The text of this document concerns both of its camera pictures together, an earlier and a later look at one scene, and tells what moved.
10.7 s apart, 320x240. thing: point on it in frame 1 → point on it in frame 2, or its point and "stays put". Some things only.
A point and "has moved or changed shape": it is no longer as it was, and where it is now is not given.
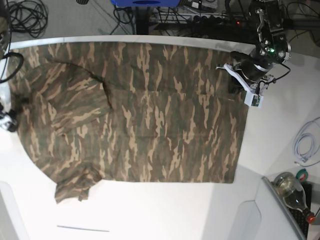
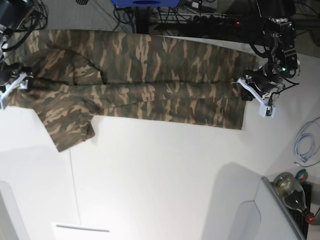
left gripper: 14,121 → 5,71
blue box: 145,3 stays put
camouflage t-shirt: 140,112 has moved or changed shape
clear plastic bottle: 294,194 stays put
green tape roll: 302,174 stays put
